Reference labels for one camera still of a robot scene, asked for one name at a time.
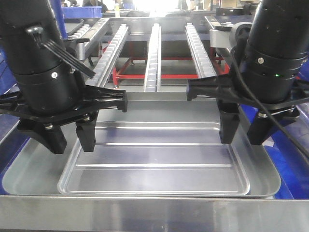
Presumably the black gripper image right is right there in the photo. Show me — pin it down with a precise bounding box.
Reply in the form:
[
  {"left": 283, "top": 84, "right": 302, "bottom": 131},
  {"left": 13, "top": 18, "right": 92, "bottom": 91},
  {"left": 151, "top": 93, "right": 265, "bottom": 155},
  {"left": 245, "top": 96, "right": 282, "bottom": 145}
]
[{"left": 186, "top": 74, "right": 309, "bottom": 145}]

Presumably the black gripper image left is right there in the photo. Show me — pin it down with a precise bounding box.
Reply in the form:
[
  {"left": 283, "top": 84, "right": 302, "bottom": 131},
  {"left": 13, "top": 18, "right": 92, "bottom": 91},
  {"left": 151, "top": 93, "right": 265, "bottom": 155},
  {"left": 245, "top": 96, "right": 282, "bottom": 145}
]
[{"left": 0, "top": 85, "right": 127, "bottom": 154}]

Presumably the small silver ribbed tray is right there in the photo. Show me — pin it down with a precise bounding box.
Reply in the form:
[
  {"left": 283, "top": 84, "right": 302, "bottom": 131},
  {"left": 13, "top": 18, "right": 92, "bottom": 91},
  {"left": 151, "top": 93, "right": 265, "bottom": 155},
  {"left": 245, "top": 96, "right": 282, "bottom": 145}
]
[{"left": 58, "top": 121, "right": 250, "bottom": 197}]

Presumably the dark tray far left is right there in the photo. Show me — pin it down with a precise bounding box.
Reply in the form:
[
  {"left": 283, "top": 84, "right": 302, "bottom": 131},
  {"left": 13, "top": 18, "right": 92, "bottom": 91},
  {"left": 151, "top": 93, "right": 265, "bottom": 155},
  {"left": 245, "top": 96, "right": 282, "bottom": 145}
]
[{"left": 64, "top": 18, "right": 84, "bottom": 36}]

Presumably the blue crate under rack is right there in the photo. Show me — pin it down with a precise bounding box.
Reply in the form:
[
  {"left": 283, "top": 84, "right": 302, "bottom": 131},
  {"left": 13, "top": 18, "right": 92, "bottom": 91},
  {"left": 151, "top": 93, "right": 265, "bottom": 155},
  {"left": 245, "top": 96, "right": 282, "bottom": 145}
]
[{"left": 241, "top": 101, "right": 309, "bottom": 200}]

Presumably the front steel rack bar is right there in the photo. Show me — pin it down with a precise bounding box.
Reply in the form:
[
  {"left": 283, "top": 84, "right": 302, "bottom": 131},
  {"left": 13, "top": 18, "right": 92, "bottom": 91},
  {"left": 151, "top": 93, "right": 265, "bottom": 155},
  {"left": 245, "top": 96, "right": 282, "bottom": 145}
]
[{"left": 0, "top": 195, "right": 309, "bottom": 232}]

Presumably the distant blue crate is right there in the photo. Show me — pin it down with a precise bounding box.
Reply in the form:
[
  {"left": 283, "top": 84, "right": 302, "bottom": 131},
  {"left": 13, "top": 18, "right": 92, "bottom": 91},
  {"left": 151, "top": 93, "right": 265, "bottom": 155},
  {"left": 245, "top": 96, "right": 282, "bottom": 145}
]
[{"left": 62, "top": 6, "right": 102, "bottom": 18}]

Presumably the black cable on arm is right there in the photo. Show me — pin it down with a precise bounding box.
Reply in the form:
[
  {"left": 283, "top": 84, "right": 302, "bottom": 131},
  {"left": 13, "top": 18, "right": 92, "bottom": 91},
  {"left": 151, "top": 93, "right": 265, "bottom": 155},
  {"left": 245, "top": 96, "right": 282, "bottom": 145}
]
[{"left": 229, "top": 36, "right": 309, "bottom": 158}]

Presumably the red metal floor frame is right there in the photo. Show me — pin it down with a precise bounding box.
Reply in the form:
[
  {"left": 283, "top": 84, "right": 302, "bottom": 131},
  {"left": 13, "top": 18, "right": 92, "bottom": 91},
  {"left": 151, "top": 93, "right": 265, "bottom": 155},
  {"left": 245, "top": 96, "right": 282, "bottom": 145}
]
[{"left": 98, "top": 41, "right": 230, "bottom": 88}]

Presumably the right centre roller rail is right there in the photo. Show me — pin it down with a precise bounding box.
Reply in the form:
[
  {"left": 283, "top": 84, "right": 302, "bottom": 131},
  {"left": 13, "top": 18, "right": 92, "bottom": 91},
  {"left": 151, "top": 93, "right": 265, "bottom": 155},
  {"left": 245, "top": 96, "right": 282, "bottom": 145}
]
[{"left": 185, "top": 23, "right": 217, "bottom": 78}]

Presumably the roller rail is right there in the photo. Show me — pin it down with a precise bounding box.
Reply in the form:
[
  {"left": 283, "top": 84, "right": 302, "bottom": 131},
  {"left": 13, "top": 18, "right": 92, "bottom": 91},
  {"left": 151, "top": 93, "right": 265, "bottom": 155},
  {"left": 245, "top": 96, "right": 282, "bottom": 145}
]
[
  {"left": 143, "top": 23, "right": 161, "bottom": 92},
  {"left": 86, "top": 24, "right": 129, "bottom": 87},
  {"left": 185, "top": 23, "right": 217, "bottom": 78}
]

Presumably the left centre roller rail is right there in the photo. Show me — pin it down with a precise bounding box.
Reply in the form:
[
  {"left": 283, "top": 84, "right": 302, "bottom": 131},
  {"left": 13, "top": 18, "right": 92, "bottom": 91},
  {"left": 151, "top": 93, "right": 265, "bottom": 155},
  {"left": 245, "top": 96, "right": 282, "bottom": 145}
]
[{"left": 86, "top": 24, "right": 129, "bottom": 87}]

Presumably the middle roller rail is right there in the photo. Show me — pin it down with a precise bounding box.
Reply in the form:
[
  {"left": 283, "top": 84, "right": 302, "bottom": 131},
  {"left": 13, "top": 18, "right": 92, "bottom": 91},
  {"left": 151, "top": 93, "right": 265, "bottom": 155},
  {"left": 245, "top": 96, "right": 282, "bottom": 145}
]
[{"left": 143, "top": 23, "right": 161, "bottom": 92}]

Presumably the left steel divider rail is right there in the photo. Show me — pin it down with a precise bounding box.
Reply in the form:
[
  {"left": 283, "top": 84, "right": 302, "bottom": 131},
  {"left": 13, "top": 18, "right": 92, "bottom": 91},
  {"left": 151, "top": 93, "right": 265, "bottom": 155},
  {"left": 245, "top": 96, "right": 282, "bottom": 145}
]
[{"left": 79, "top": 18, "right": 110, "bottom": 60}]

